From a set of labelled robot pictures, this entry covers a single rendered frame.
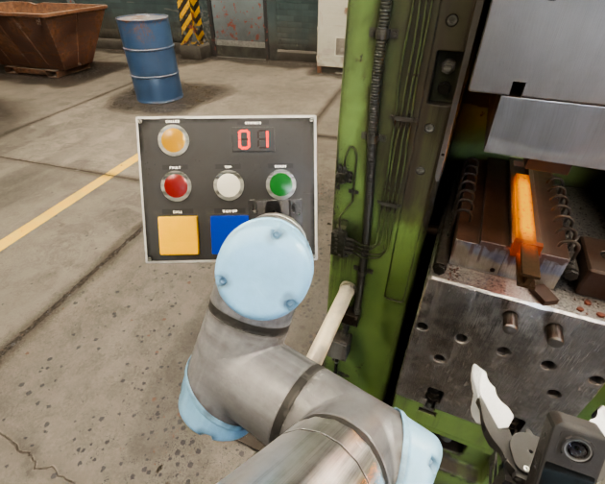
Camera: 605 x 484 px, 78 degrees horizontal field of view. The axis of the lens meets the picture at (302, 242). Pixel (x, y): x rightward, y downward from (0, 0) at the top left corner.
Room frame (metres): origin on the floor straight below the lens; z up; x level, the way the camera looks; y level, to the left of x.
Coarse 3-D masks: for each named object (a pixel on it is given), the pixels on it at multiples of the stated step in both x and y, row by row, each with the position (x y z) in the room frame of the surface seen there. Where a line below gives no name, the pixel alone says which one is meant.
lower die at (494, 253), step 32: (480, 160) 0.97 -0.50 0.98; (512, 160) 0.93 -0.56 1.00; (480, 192) 0.79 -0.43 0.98; (512, 192) 0.76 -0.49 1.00; (544, 192) 0.77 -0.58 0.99; (480, 224) 0.66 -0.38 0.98; (512, 224) 0.63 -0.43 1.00; (544, 224) 0.64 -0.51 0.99; (480, 256) 0.58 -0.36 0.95; (512, 256) 0.56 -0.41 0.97; (544, 256) 0.54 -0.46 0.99
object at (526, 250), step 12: (516, 180) 0.81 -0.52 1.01; (528, 180) 0.80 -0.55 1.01; (516, 192) 0.76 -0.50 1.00; (528, 192) 0.74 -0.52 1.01; (516, 204) 0.71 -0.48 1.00; (528, 204) 0.70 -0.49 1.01; (516, 216) 0.66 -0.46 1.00; (528, 216) 0.65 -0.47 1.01; (528, 228) 0.60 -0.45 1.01; (516, 240) 0.56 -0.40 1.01; (528, 240) 0.56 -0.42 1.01; (516, 252) 0.55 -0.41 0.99; (528, 252) 0.52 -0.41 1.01; (540, 252) 0.54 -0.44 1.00; (516, 264) 0.52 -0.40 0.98; (528, 264) 0.49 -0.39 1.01; (528, 276) 0.46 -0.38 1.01; (540, 276) 0.46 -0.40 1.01; (528, 288) 0.46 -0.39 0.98
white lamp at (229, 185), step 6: (228, 174) 0.64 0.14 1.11; (222, 180) 0.63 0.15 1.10; (228, 180) 0.63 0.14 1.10; (234, 180) 0.63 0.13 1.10; (222, 186) 0.63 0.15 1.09; (228, 186) 0.63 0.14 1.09; (234, 186) 0.63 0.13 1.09; (222, 192) 0.62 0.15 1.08; (228, 192) 0.62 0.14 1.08; (234, 192) 0.62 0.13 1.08
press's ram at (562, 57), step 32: (512, 0) 0.61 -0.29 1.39; (544, 0) 0.60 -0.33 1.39; (576, 0) 0.58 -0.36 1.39; (512, 32) 0.61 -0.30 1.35; (544, 32) 0.59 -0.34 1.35; (576, 32) 0.58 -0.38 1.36; (480, 64) 0.62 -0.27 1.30; (512, 64) 0.60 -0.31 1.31; (544, 64) 0.59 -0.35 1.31; (576, 64) 0.57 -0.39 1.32; (544, 96) 0.58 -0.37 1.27; (576, 96) 0.57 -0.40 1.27
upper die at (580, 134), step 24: (504, 96) 0.60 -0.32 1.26; (504, 120) 0.60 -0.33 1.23; (528, 120) 0.59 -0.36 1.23; (552, 120) 0.57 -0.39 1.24; (576, 120) 0.56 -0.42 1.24; (600, 120) 0.55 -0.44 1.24; (504, 144) 0.59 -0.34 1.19; (528, 144) 0.58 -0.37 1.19; (552, 144) 0.57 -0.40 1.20; (576, 144) 0.56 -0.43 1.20; (600, 144) 0.54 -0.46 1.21; (600, 168) 0.54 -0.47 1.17
